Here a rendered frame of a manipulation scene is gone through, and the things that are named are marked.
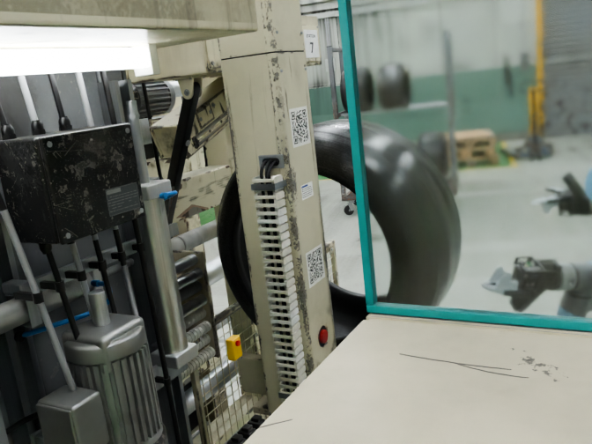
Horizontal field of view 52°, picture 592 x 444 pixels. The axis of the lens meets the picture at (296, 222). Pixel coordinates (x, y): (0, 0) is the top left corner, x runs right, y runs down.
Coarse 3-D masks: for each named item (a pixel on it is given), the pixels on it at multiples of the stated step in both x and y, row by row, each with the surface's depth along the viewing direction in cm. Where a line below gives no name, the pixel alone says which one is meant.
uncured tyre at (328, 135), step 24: (336, 120) 155; (336, 144) 136; (336, 168) 134; (240, 216) 151; (240, 240) 169; (240, 264) 156; (240, 288) 156; (336, 288) 177; (336, 312) 176; (360, 312) 174; (336, 336) 167
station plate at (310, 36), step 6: (306, 30) 179; (312, 30) 182; (306, 36) 179; (312, 36) 182; (306, 42) 179; (312, 42) 182; (306, 48) 179; (312, 48) 182; (318, 48) 186; (306, 54) 179; (312, 54) 182; (318, 54) 186
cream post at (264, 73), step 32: (256, 0) 112; (288, 0) 117; (256, 32) 114; (288, 32) 117; (224, 64) 119; (256, 64) 115; (288, 64) 117; (256, 96) 117; (288, 96) 118; (256, 128) 119; (288, 128) 118; (256, 160) 121; (288, 160) 118; (288, 192) 119; (256, 224) 125; (288, 224) 121; (320, 224) 130; (256, 256) 127; (256, 288) 129; (320, 288) 130; (256, 320) 131; (288, 320) 127; (320, 320) 130; (320, 352) 130
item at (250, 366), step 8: (240, 360) 153; (248, 360) 151; (256, 360) 150; (240, 368) 153; (248, 368) 152; (256, 368) 151; (240, 376) 154; (248, 376) 153; (256, 376) 152; (248, 384) 153; (256, 384) 152; (264, 384) 151; (256, 392) 153; (264, 392) 152
